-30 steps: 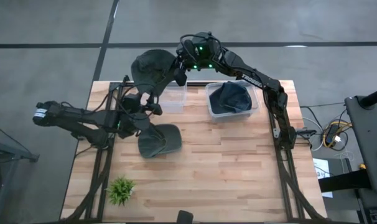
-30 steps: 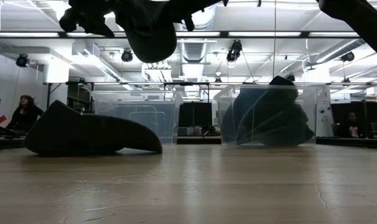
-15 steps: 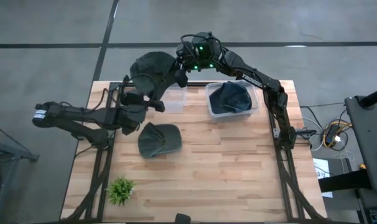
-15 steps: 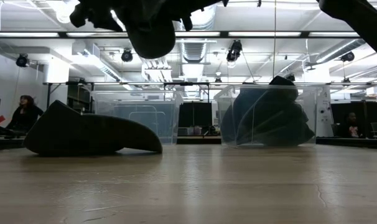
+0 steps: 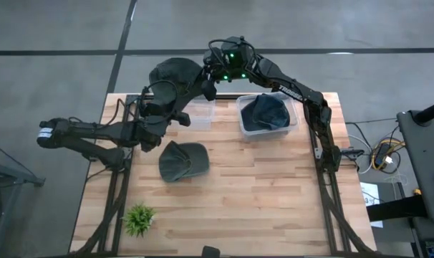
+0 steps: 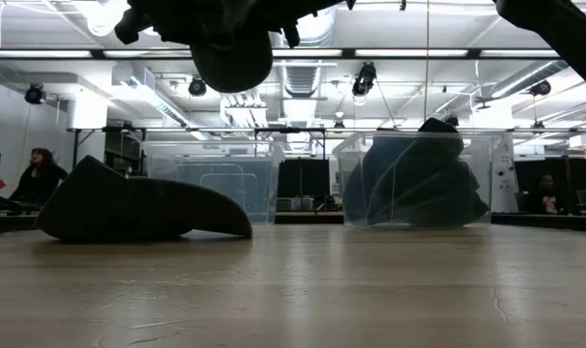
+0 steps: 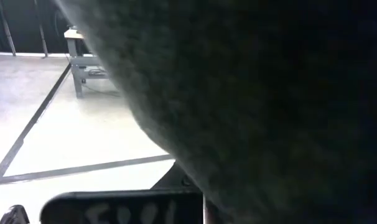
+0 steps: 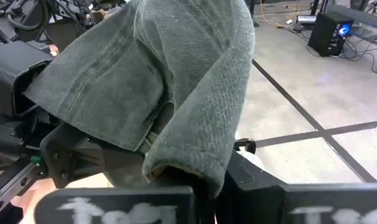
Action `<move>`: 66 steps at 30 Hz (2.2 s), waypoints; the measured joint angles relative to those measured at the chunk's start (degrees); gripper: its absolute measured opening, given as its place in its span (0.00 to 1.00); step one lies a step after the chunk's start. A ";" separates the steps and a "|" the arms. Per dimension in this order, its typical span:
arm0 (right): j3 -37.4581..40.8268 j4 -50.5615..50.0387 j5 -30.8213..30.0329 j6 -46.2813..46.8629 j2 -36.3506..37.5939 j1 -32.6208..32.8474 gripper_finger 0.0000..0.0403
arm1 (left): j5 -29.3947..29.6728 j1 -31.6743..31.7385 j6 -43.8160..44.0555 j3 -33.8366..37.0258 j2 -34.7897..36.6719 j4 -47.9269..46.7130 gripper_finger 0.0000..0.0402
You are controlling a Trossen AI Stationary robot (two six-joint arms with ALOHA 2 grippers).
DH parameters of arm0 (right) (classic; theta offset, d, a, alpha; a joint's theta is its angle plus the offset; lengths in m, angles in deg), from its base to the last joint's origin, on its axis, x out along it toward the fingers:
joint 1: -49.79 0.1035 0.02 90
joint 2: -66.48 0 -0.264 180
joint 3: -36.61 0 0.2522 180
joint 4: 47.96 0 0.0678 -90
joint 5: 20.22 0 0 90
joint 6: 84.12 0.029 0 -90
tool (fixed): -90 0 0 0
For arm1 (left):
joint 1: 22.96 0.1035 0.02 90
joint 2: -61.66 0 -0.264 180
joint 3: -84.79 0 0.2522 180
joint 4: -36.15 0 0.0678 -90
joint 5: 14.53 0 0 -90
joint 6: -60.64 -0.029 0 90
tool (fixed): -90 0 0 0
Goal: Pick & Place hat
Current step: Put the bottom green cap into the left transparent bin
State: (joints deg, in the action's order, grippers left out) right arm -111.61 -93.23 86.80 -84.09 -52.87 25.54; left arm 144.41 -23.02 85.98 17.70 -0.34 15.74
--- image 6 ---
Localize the black ceiling spotlight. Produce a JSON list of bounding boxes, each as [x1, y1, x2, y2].
[[187, 76, 208, 98], [528, 79, 553, 98], [23, 82, 46, 105]]

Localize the dark olive hat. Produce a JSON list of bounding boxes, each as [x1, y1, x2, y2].
[[142, 0, 345, 94], [35, 154, 254, 244]]

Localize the clear plastic bin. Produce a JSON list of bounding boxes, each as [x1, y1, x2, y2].
[[332, 130, 502, 229], [141, 139, 285, 227]]

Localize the black partition screen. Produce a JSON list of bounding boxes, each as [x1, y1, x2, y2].
[[277, 158, 331, 198]]

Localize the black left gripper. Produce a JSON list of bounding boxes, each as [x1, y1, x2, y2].
[[113, 0, 155, 45]]

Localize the black overhead camera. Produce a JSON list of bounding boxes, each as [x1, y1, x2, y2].
[[350, 61, 378, 97]]

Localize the white board panel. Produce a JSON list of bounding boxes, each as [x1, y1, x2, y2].
[[490, 133, 520, 214]]

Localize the thin black frame bar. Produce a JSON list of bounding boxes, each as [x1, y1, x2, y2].
[[68, 126, 586, 134]]

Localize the overhead bar with light strips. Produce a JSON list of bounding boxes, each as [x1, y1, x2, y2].
[[0, 46, 561, 61]]

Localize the black storage shelf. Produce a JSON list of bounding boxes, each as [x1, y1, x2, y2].
[[103, 130, 147, 176]]

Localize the person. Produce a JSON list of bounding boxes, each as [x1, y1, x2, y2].
[[523, 173, 569, 217], [8, 147, 70, 207]]

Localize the blue denim hat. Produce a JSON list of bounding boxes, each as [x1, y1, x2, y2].
[[369, 117, 491, 227]]

